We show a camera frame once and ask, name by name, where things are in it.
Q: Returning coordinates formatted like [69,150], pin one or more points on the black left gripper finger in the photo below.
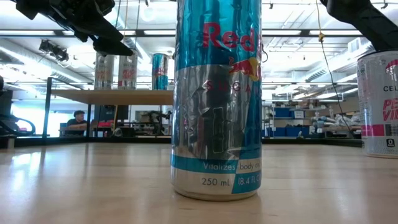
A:
[101,30]
[110,48]

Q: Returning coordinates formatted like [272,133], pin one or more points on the white Celsius Tropical Vibe can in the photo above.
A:
[104,74]

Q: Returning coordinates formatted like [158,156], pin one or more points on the white Celsius Peach Vibe can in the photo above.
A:
[128,74]
[379,109]

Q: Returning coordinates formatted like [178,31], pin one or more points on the dented blue Red Bull can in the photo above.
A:
[214,124]

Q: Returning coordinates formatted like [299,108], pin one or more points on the black background robot arm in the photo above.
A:
[155,117]

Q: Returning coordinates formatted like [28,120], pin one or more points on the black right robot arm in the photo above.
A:
[367,21]

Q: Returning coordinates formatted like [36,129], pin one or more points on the black ceiling-mounted device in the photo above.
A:
[54,51]

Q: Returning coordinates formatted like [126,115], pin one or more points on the red box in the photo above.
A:
[105,124]

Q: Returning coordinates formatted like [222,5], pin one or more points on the person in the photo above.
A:
[76,123]

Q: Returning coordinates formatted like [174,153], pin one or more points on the black equipment box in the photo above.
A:
[5,102]

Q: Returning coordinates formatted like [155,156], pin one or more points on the black curved tube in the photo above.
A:
[7,124]

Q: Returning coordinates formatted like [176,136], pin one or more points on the blue storage bin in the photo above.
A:
[282,112]
[280,132]

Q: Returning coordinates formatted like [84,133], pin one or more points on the black overhead light beam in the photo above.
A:
[304,32]

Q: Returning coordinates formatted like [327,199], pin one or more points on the white label sign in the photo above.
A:
[298,114]

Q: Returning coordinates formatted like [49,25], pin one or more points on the wooden workbench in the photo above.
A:
[339,128]

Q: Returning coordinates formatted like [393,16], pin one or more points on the white air vent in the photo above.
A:
[354,46]

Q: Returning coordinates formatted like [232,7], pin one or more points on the white bag pile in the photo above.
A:
[345,119]

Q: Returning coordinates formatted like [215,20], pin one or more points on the black aluminium table frame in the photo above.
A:
[124,140]

